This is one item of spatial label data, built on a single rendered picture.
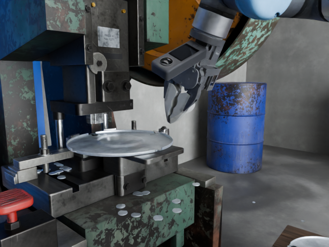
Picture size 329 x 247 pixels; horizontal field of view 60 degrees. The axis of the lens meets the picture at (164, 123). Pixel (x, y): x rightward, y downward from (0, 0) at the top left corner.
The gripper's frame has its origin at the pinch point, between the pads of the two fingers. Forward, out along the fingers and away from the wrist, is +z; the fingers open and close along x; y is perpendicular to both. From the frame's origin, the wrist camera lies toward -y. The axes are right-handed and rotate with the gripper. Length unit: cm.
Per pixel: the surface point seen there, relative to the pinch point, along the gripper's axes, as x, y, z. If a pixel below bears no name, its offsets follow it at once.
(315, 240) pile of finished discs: -42, 57, 36
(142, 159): -1.3, -6.4, 9.0
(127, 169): 5.6, -1.4, 18.8
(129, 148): 6.6, -2.2, 12.4
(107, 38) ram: 28.3, 1.2, -8.2
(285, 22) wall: 102, 336, -32
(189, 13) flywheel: 32, 38, -19
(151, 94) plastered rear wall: 121, 149, 67
